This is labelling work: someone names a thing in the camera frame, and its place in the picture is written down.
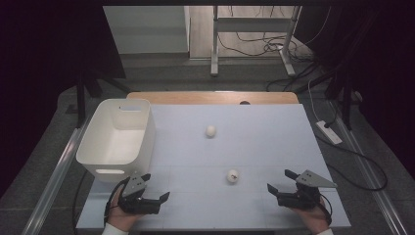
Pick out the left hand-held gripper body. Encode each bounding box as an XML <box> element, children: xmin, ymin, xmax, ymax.
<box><xmin>116</xmin><ymin>171</ymin><xmax>162</xmax><ymax>215</ymax></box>

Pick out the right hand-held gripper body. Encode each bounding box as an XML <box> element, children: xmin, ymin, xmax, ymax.
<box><xmin>276</xmin><ymin>169</ymin><xmax>339</xmax><ymax>211</ymax></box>

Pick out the white plastic bin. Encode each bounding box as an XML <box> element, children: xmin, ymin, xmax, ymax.
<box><xmin>75</xmin><ymin>98</ymin><xmax>157</xmax><ymax>183</ymax></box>

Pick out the person's left hand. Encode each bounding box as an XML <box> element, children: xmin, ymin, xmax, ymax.
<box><xmin>106</xmin><ymin>186</ymin><xmax>145</xmax><ymax>233</ymax></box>

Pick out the person's right hand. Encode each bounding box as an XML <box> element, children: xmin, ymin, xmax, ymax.
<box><xmin>293</xmin><ymin>197</ymin><xmax>333</xmax><ymax>235</ymax></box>

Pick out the white egg with dark mark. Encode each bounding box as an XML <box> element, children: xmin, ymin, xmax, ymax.
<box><xmin>226</xmin><ymin>168</ymin><xmax>240</xmax><ymax>184</ymax></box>

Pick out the pale blue board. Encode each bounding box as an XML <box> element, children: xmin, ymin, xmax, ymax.
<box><xmin>76</xmin><ymin>103</ymin><xmax>351</xmax><ymax>231</ymax></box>

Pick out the white power strip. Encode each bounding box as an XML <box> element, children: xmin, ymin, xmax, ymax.
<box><xmin>315</xmin><ymin>119</ymin><xmax>344</xmax><ymax>146</ymax></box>

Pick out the black tripod stand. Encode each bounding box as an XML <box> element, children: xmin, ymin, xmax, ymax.
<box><xmin>324</xmin><ymin>65</ymin><xmax>364</xmax><ymax>131</ymax></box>
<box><xmin>67</xmin><ymin>70</ymin><xmax>132</xmax><ymax>129</ymax></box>

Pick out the wooden table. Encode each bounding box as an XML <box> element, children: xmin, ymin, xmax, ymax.
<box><xmin>126</xmin><ymin>91</ymin><xmax>300</xmax><ymax>106</ymax></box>

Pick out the black curtain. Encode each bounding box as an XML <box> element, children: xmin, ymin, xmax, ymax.
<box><xmin>295</xmin><ymin>0</ymin><xmax>415</xmax><ymax>180</ymax></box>
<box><xmin>0</xmin><ymin>0</ymin><xmax>127</xmax><ymax>199</ymax></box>

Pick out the white cabinet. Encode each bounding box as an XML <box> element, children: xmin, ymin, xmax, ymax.
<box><xmin>103</xmin><ymin>5</ymin><xmax>191</xmax><ymax>55</ymax></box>

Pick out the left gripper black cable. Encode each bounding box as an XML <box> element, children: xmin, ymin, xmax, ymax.
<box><xmin>103</xmin><ymin>177</ymin><xmax>131</xmax><ymax>227</ymax></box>

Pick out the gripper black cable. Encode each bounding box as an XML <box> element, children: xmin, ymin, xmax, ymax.
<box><xmin>317</xmin><ymin>192</ymin><xmax>334</xmax><ymax>227</ymax></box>
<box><xmin>103</xmin><ymin>177</ymin><xmax>131</xmax><ymax>227</ymax></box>

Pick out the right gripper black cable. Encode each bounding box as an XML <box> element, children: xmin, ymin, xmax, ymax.
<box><xmin>317</xmin><ymin>192</ymin><xmax>334</xmax><ymax>227</ymax></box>

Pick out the thin black floor cable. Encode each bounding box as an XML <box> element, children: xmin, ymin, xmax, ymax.
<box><xmin>71</xmin><ymin>169</ymin><xmax>90</xmax><ymax>235</ymax></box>

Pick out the aluminium floor rail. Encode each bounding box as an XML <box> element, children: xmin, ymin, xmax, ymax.
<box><xmin>21</xmin><ymin>111</ymin><xmax>96</xmax><ymax>235</ymax></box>
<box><xmin>327</xmin><ymin>101</ymin><xmax>409</xmax><ymax>235</ymax></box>

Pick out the black power cable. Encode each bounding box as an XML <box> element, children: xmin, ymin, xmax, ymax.
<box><xmin>314</xmin><ymin>97</ymin><xmax>389</xmax><ymax>192</ymax></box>

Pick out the tangle of black floor cables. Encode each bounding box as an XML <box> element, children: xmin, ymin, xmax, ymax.
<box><xmin>217</xmin><ymin>5</ymin><xmax>332</xmax><ymax>92</ymax></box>

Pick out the white metal stand frame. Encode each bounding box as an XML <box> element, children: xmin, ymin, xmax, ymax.
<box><xmin>209</xmin><ymin>5</ymin><xmax>303</xmax><ymax>78</ymax></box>

